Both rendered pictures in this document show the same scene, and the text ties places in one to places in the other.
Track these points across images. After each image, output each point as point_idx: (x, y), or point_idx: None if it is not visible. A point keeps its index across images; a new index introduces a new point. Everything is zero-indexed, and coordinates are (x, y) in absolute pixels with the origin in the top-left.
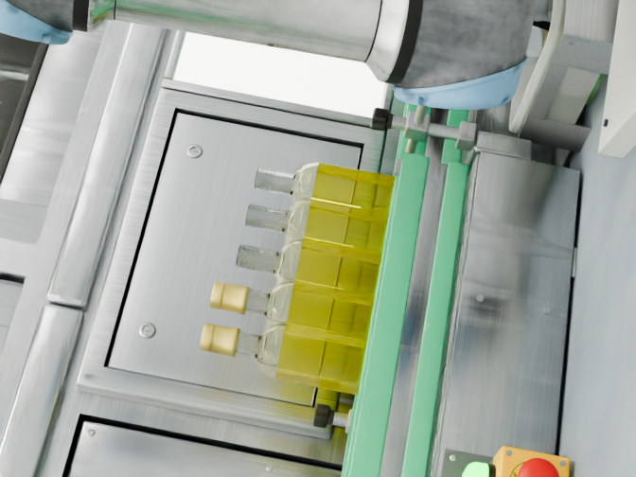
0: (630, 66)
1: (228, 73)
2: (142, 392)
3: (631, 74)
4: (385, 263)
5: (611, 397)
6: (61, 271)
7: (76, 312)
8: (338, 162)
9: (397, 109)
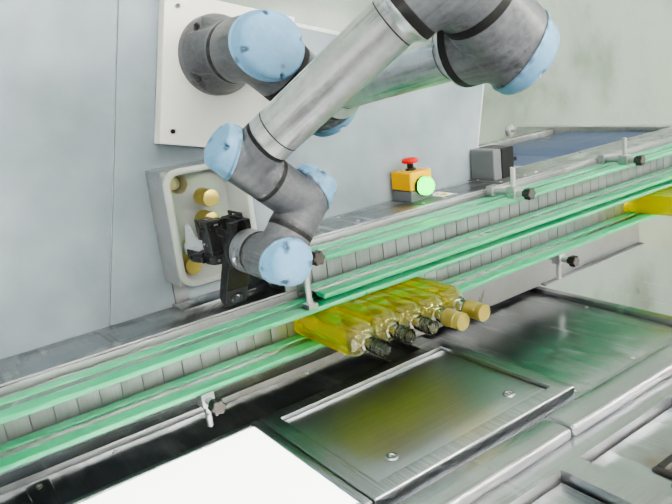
0: (264, 105)
1: (312, 488)
2: (532, 372)
3: (269, 101)
4: (380, 239)
5: (375, 126)
6: (549, 435)
7: (552, 415)
8: (306, 419)
9: None
